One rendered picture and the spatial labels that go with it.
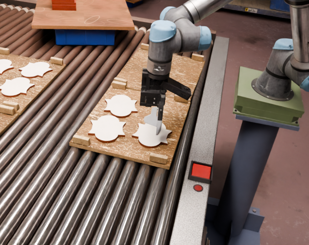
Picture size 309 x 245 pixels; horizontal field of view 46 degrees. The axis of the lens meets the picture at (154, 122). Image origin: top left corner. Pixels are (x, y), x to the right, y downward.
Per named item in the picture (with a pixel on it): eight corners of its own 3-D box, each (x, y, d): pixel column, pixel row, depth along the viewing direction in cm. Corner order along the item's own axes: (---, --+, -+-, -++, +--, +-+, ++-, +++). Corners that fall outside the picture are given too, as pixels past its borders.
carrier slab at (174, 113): (190, 105, 150) (190, 101, 149) (169, 169, 117) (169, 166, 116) (110, 88, 155) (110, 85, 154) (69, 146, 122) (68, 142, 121)
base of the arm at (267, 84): (287, 84, 165) (295, 65, 159) (291, 101, 153) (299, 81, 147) (254, 77, 166) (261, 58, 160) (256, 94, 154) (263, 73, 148)
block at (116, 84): (126, 88, 153) (126, 82, 151) (125, 90, 151) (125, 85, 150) (113, 85, 154) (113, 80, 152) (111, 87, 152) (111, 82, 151)
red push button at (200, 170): (210, 169, 120) (211, 166, 119) (209, 182, 115) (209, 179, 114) (192, 166, 120) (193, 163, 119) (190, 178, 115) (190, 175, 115)
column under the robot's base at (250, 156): (259, 209, 228) (304, 92, 177) (259, 261, 198) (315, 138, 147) (200, 196, 233) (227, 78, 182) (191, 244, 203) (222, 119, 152)
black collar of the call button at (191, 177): (213, 168, 120) (214, 165, 119) (210, 184, 114) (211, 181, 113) (190, 164, 121) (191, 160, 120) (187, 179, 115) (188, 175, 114)
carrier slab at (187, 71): (205, 63, 182) (205, 60, 181) (189, 104, 150) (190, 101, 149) (139, 50, 188) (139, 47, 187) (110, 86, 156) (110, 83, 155)
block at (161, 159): (167, 162, 118) (168, 155, 116) (166, 165, 116) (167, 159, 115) (150, 157, 119) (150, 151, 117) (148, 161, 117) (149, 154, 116)
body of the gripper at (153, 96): (140, 95, 123) (143, 63, 116) (165, 97, 123) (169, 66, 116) (139, 108, 117) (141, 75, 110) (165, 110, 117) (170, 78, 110)
